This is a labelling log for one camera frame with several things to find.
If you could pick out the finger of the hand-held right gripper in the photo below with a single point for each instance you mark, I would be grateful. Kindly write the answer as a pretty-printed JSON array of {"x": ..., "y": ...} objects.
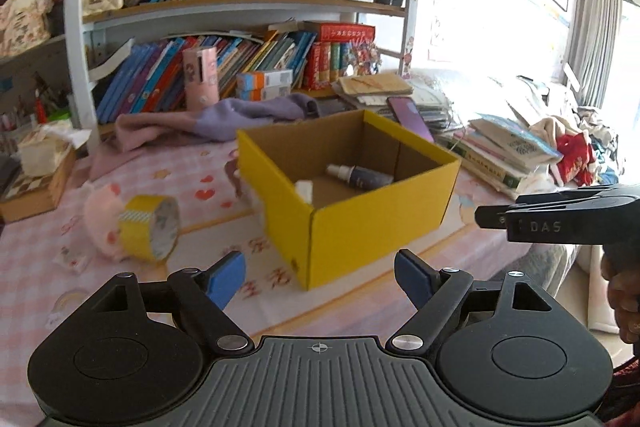
[{"x": 575, "y": 198}]

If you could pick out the row of blue children's books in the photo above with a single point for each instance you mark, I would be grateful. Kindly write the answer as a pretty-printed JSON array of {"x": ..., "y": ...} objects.
[{"x": 150, "y": 82}]

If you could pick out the yellow cardboard box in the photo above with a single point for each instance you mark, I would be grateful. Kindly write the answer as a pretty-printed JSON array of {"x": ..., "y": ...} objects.
[{"x": 360, "y": 237}]

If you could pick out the pink cylindrical gadget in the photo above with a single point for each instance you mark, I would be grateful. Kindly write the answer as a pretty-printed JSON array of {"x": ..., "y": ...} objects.
[{"x": 200, "y": 82}]

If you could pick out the cluster of pens and brushes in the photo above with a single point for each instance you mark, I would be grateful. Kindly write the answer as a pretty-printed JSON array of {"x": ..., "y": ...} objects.
[{"x": 40, "y": 107}]

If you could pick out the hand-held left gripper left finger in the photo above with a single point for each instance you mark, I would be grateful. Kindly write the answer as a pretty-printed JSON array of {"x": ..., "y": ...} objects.
[{"x": 227, "y": 279}]

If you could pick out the white bookshelf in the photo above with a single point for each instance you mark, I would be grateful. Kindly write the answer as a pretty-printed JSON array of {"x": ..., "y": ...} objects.
[{"x": 75, "y": 32}]

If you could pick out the stack of textbooks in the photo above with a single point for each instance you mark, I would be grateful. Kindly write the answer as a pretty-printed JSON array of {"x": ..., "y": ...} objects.
[{"x": 500, "y": 157}]

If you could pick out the stack of papers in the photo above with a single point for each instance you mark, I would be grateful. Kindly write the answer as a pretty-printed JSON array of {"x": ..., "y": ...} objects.
[{"x": 430, "y": 107}]

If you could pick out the person's right forearm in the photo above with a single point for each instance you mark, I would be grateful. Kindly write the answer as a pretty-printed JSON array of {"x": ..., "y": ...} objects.
[{"x": 627, "y": 377}]

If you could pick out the pink pig plush toy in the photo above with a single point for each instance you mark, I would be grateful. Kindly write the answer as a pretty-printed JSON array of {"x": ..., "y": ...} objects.
[{"x": 102, "y": 217}]

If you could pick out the tissue box on wooden tray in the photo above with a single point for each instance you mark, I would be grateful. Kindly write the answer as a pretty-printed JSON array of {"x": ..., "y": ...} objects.
[{"x": 35, "y": 197}]

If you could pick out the brown paper notebook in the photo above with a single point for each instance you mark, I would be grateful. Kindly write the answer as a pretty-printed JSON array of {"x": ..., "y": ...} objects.
[{"x": 375, "y": 84}]

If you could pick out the grey curtain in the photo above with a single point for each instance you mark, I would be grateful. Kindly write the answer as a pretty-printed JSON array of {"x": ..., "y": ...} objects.
[{"x": 595, "y": 47}]

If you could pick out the dark spray bottle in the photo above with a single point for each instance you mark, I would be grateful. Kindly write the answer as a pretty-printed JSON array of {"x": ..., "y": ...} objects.
[{"x": 367, "y": 179}]

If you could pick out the doll in floral dress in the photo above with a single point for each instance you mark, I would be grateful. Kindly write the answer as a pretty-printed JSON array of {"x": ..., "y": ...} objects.
[{"x": 22, "y": 17}]

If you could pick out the red white clothing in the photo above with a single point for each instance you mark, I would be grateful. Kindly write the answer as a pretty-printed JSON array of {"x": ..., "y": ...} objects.
[{"x": 575, "y": 152}]

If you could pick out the pink checked tablecloth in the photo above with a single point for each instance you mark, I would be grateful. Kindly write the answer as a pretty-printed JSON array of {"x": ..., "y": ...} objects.
[{"x": 350, "y": 307}]

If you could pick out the small white box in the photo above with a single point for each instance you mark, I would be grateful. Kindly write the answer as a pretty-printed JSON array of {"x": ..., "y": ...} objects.
[{"x": 303, "y": 191}]

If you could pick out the beige tissue pack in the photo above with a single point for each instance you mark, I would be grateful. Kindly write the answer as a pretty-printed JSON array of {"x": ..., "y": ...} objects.
[{"x": 40, "y": 157}]

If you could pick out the large red hardcover book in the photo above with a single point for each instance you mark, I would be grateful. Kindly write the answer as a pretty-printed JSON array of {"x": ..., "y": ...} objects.
[{"x": 345, "y": 32}]

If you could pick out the person's right hand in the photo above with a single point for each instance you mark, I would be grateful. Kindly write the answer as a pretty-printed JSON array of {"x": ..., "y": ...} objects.
[{"x": 627, "y": 297}]

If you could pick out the colourful glittery ornament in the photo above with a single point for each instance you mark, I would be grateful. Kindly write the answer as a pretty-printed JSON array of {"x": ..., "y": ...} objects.
[{"x": 360, "y": 57}]

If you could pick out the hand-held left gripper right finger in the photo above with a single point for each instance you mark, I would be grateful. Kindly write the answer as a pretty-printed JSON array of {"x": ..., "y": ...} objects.
[{"x": 415, "y": 279}]

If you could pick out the yellow tape roll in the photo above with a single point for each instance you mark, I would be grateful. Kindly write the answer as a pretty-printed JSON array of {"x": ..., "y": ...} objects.
[{"x": 135, "y": 227}]

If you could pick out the orange white carton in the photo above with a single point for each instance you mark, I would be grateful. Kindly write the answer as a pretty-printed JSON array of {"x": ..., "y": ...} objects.
[
  {"x": 265, "y": 94},
  {"x": 265, "y": 79}
]

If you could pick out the red thick dictionary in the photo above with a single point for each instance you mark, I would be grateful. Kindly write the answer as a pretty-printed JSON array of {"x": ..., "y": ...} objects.
[{"x": 317, "y": 64}]

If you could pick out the pink purple knit garment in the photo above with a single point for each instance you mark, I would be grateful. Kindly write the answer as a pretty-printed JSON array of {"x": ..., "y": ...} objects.
[{"x": 165, "y": 127}]

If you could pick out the black smartphone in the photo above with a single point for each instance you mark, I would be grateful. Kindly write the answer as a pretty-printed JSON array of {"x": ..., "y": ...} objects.
[{"x": 410, "y": 117}]

